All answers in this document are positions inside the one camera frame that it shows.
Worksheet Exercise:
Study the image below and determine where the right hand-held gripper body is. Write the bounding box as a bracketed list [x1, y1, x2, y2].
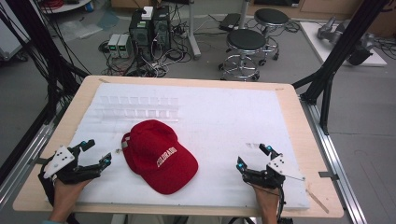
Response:
[242, 153, 306, 190]

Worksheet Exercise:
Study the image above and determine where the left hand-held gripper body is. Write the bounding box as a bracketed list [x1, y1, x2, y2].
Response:
[37, 145, 104, 188]

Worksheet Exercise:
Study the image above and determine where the red baseball cap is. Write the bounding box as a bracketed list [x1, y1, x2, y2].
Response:
[120, 119, 200, 196]

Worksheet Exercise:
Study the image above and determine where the person's right hand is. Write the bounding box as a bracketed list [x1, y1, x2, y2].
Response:
[252, 184, 280, 218]

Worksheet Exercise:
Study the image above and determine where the person's left hand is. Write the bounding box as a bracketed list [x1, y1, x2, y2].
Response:
[50, 177, 93, 218]

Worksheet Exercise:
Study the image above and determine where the grey tape strip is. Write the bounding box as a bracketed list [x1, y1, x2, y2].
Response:
[318, 170, 340, 182]

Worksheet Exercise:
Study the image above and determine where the white foam mat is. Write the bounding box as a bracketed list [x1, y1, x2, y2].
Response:
[46, 82, 311, 210]

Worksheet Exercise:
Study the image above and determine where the thin wooden stick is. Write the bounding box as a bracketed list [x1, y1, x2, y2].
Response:
[305, 188, 331, 215]

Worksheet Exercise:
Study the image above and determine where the clear acrylic rack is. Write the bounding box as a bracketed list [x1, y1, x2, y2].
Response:
[92, 94, 181, 123]

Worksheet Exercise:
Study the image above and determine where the grey power supply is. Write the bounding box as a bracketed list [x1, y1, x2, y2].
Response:
[118, 33, 134, 59]
[106, 33, 121, 59]

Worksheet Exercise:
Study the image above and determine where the black round stool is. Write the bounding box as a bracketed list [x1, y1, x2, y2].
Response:
[218, 28, 268, 83]
[253, 7, 290, 67]

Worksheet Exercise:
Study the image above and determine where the white floor board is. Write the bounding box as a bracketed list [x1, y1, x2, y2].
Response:
[299, 21, 389, 68]

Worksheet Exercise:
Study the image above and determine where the clear plastic sheet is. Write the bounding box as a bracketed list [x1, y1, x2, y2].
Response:
[58, 10, 120, 40]

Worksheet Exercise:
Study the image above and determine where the black computer tower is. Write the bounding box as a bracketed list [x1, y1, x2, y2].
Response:
[128, 8, 154, 61]
[151, 6, 173, 52]

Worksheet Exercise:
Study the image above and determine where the black flat case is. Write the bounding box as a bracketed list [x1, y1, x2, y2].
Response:
[218, 12, 243, 33]

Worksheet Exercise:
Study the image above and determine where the grey metal stand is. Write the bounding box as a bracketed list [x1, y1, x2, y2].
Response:
[186, 0, 203, 61]

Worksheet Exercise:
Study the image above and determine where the white box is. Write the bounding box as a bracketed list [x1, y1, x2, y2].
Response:
[141, 6, 154, 21]

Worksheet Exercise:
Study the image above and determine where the aluminium rail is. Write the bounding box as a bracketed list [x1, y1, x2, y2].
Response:
[0, 119, 56, 207]
[299, 95, 369, 224]

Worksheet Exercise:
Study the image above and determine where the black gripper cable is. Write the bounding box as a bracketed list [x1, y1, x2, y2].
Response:
[276, 185, 294, 224]

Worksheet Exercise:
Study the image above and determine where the black metal frame post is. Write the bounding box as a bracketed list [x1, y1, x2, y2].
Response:
[0, 0, 92, 185]
[291, 0, 390, 135]

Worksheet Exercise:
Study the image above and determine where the tangle of floor cables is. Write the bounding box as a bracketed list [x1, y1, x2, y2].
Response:
[98, 18, 194, 78]

